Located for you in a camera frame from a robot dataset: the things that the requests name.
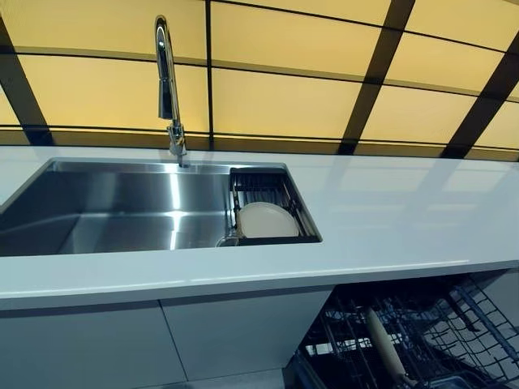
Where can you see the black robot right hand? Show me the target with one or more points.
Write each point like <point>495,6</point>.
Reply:
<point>407,380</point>

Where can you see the beige round ceramic plate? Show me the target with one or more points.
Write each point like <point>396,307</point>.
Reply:
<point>265,221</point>
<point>383,340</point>

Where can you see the white cabinet door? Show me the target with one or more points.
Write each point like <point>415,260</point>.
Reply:
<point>243,332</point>
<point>81,348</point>

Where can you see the black dish drying rack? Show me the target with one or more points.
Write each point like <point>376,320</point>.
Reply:
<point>263,186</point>

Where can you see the stainless steel sink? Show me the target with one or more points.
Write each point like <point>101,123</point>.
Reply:
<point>121,210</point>

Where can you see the chrome kitchen faucet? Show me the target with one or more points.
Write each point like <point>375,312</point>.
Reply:
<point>166,81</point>

